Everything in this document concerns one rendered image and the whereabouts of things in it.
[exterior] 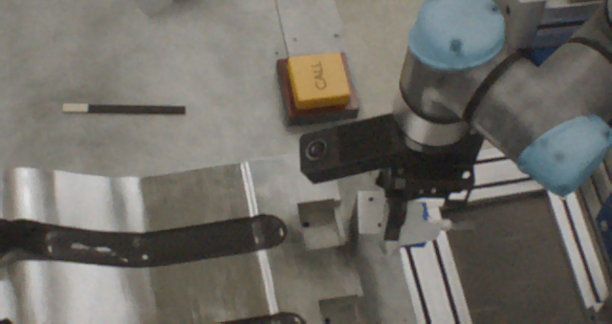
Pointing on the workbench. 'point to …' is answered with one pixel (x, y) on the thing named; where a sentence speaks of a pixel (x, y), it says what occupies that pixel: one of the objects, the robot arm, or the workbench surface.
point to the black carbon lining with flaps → (144, 248)
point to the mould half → (265, 183)
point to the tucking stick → (124, 109)
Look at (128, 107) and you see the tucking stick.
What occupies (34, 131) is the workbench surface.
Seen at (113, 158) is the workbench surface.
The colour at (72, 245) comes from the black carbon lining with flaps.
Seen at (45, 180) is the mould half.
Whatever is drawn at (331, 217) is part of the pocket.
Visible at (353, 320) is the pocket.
